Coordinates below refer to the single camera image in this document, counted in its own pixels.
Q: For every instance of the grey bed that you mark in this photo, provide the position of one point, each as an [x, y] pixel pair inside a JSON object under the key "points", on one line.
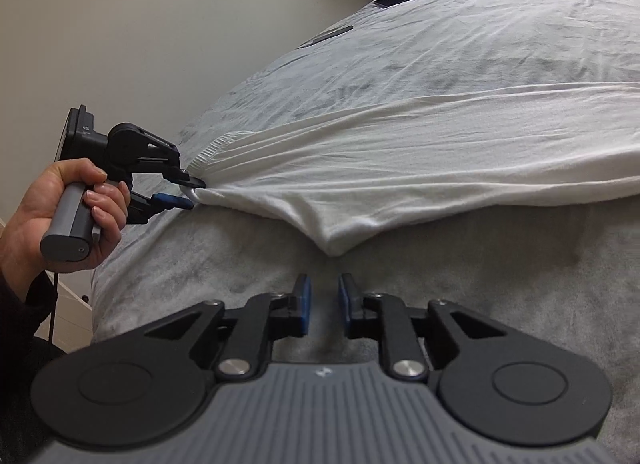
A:
{"points": [[475, 33]]}

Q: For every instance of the black phone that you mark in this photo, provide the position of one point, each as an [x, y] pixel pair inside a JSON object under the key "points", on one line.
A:
{"points": [[327, 36]]}

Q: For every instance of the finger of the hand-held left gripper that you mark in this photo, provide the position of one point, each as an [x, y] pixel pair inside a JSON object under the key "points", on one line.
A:
{"points": [[172, 201], [190, 178]]}

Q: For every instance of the person's left hand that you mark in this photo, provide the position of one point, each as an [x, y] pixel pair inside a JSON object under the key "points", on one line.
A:
{"points": [[25, 229]]}

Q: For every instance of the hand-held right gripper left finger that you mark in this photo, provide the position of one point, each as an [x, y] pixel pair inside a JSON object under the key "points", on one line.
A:
{"points": [[305, 306]]}

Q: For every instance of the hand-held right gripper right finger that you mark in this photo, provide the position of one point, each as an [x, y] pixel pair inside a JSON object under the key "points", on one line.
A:
{"points": [[345, 306]]}

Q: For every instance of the person's left forearm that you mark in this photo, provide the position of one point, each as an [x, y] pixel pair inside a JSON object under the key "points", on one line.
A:
{"points": [[20, 344]]}

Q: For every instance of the white long-sleeve shirt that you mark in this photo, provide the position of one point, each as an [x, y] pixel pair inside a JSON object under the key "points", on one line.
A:
{"points": [[400, 158]]}

